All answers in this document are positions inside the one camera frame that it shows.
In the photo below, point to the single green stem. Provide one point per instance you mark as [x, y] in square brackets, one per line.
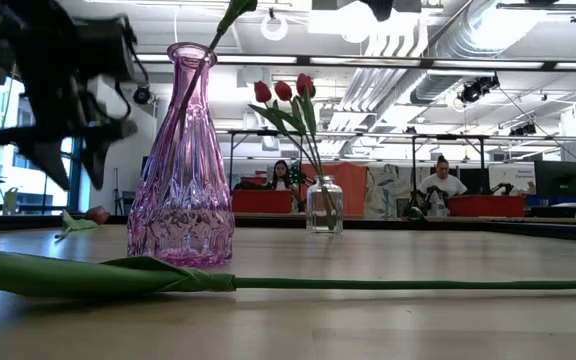
[235, 10]

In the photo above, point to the pale green jug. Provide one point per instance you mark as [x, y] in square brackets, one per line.
[10, 200]

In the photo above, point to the orange cloth panel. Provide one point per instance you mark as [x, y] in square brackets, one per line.
[350, 187]

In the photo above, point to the black metal stand frame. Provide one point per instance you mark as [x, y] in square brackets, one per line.
[358, 134]

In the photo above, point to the black computer monitor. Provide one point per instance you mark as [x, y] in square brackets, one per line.
[558, 178]

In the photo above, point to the black round wall camera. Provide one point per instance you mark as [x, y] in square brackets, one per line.
[141, 94]

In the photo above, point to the red artificial tulip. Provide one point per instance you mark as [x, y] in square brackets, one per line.
[306, 85]
[262, 91]
[283, 90]

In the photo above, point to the black ceiling spotlight cluster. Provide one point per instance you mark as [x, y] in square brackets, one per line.
[523, 130]
[478, 87]

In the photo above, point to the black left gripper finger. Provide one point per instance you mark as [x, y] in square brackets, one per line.
[38, 147]
[103, 145]

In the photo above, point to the large red plastic bin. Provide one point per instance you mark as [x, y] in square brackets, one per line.
[262, 201]
[488, 205]

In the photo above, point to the silver ceiling air duct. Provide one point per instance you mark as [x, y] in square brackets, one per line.
[468, 45]

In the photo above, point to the pink ribbed glass vase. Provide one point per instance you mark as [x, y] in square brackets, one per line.
[183, 200]

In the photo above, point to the white wall poster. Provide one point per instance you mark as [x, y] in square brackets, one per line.
[518, 175]

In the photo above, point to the small red plastic bin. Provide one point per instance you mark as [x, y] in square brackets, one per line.
[254, 181]

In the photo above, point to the black background robot arm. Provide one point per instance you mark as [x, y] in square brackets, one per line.
[424, 200]

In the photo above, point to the patterned grey cloth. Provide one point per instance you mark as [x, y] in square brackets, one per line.
[390, 190]

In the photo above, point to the small clear glass vase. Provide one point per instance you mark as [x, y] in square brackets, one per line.
[324, 212]

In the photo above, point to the person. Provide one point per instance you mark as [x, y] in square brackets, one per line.
[282, 177]
[443, 184]

